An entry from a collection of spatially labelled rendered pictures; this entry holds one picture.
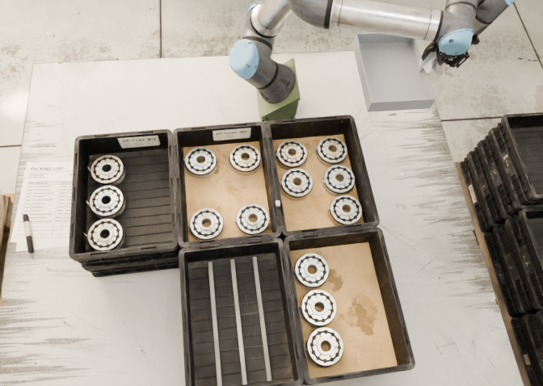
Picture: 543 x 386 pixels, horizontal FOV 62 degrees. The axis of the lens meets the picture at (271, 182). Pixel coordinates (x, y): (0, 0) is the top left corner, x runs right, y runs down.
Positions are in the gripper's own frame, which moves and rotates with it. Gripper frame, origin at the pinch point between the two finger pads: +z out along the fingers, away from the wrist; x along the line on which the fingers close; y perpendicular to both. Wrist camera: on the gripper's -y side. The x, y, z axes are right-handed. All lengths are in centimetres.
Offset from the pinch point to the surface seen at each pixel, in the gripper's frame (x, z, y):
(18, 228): -120, 74, 22
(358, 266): -21, 32, 54
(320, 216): -29, 34, 36
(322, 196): -27, 34, 30
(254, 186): -47, 40, 23
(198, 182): -65, 45, 19
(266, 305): -50, 41, 61
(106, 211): -93, 50, 26
